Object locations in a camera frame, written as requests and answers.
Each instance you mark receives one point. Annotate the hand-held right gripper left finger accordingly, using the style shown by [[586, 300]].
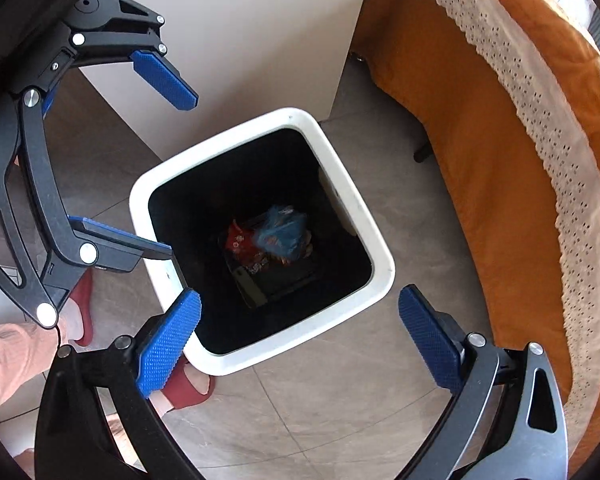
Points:
[[170, 340]]

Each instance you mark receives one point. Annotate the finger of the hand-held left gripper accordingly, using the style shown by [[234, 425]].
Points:
[[165, 77], [130, 246]]

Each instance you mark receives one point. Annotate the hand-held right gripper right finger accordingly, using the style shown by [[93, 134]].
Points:
[[430, 340]]

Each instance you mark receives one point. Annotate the white square trash bin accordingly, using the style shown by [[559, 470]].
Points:
[[360, 220]]

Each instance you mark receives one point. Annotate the red slipper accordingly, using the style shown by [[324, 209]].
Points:
[[190, 390], [83, 300]]

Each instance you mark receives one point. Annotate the person's foot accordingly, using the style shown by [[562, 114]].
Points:
[[161, 402], [70, 325]]

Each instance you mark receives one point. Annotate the dark flat wrapper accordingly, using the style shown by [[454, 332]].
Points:
[[250, 287]]

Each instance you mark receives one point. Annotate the white furniture panel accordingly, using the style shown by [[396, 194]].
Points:
[[255, 35]]

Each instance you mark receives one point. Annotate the red snack packet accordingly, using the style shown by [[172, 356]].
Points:
[[240, 242]]

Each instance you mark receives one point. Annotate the blue snack packet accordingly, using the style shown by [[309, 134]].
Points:
[[282, 232]]

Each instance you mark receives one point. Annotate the person's pink trouser leg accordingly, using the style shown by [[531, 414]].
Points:
[[10, 360]]

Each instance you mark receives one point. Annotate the black bed leg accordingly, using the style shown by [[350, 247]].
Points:
[[422, 152], [358, 57]]

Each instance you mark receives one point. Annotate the orange bed blanket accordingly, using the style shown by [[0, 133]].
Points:
[[455, 110]]

